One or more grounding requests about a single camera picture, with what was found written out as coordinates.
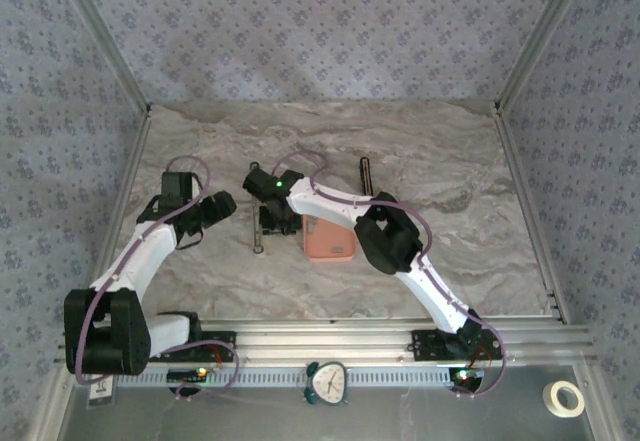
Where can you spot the white label card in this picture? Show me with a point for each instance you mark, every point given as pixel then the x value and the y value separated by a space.
pixel 101 392

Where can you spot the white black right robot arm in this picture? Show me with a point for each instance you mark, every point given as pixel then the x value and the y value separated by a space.
pixel 325 206

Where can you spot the teal alarm clock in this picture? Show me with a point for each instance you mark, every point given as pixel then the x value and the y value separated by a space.
pixel 327 383

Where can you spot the pink plastic tray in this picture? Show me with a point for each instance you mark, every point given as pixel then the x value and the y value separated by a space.
pixel 332 238

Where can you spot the grey metal shelf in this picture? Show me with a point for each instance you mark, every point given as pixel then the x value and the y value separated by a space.
pixel 400 421

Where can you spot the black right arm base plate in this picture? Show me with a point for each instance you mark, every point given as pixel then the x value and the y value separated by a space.
pixel 425 341

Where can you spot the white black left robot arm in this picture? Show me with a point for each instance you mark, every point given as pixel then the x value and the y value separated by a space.
pixel 135 261

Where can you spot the aluminium table side rail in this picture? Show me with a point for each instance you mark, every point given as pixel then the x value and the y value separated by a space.
pixel 127 176
pixel 528 201

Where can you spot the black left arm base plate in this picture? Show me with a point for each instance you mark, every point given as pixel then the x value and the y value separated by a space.
pixel 220 339

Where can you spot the aluminium frame post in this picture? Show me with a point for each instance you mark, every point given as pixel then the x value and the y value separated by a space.
pixel 542 31
pixel 102 31

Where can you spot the black metal bar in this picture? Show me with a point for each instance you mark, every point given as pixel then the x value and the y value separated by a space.
pixel 366 176

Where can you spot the aluminium mounting rail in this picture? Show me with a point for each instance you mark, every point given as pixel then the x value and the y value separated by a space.
pixel 320 341

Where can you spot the white tape roll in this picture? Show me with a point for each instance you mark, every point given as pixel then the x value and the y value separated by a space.
pixel 550 401

